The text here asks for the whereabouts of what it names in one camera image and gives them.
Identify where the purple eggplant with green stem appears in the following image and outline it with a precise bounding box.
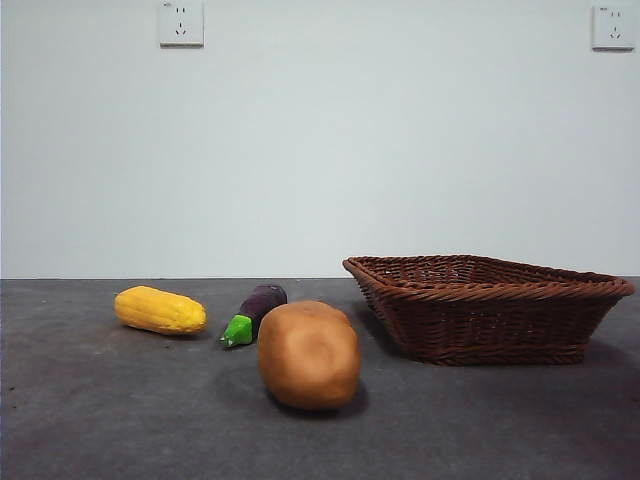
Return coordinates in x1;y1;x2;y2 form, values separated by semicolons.
217;283;289;350

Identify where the brown potato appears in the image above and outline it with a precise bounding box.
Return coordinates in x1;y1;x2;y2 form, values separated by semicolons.
256;299;362;412

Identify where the yellow corn cob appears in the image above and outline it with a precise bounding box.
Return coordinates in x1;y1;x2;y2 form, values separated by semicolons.
113;285;208;336

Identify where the brown wicker basket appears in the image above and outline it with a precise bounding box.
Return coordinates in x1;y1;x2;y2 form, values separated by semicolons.
342;254;636;367

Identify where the white wall socket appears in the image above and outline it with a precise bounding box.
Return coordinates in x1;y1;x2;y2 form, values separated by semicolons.
158;0;205;49
591;4;630;52

